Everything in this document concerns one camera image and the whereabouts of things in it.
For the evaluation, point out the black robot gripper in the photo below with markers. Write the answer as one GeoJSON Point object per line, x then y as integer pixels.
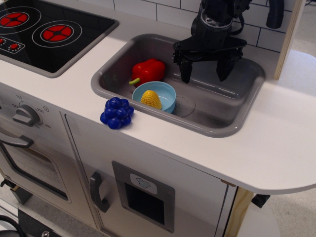
{"type": "Point", "coordinates": [213, 34]}

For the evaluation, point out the yellow toy corn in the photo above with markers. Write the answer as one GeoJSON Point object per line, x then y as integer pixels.
{"type": "Point", "coordinates": [151, 99]}

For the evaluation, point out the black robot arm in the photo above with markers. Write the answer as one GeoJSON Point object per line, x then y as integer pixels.
{"type": "Point", "coordinates": [212, 38]}

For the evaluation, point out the grey toy sink basin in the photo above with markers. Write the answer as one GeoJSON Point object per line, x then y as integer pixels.
{"type": "Point", "coordinates": [204, 105]}

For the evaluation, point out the light blue bowl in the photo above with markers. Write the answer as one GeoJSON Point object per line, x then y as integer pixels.
{"type": "Point", "coordinates": [165, 92]}

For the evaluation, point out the red toy bell pepper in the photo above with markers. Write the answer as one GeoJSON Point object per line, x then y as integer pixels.
{"type": "Point", "coordinates": [147, 71]}

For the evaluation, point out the dark grey toy faucet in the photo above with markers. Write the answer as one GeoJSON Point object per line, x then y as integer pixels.
{"type": "Point", "coordinates": [276, 14]}

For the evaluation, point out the blue toy grapes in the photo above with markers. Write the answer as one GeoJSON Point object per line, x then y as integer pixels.
{"type": "Point", "coordinates": [117, 113]}

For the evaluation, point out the white cabinet door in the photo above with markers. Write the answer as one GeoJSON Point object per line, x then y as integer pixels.
{"type": "Point", "coordinates": [202, 201]}

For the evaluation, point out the grey ice dispenser panel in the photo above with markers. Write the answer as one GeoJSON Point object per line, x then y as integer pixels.
{"type": "Point", "coordinates": [146, 197]}

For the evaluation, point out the black toy stovetop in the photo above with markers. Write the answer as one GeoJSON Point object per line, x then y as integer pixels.
{"type": "Point", "coordinates": [48, 38]}

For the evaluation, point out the grey oven knob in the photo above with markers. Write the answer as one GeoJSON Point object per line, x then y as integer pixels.
{"type": "Point", "coordinates": [26, 115]}

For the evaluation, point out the white oven door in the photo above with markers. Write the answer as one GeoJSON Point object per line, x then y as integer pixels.
{"type": "Point", "coordinates": [46, 169]}

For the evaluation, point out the wooden side post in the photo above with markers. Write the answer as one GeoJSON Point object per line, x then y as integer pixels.
{"type": "Point", "coordinates": [289, 36]}

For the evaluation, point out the grey cabinet door handle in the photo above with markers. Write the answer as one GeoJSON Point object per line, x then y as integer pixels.
{"type": "Point", "coordinates": [95, 182]}

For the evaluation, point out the grey oven door handle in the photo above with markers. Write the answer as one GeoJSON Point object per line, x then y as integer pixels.
{"type": "Point", "coordinates": [20, 142]}

